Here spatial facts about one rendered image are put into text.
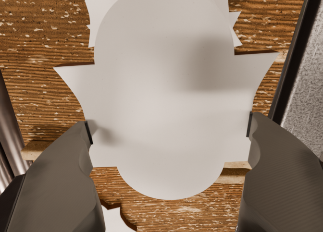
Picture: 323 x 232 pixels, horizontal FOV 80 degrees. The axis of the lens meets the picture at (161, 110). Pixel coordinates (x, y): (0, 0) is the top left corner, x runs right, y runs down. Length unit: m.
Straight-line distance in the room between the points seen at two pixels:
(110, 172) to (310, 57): 0.33
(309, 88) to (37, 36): 0.36
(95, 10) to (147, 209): 0.32
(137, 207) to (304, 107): 0.32
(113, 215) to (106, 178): 0.08
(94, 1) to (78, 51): 0.08
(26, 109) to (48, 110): 0.03
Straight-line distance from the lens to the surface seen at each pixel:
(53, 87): 0.29
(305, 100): 0.35
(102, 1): 0.19
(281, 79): 0.31
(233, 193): 0.38
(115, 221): 0.41
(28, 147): 0.33
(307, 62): 0.32
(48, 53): 0.28
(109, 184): 0.36
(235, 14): 0.22
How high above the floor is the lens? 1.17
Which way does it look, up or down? 64 degrees down
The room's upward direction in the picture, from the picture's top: 179 degrees counter-clockwise
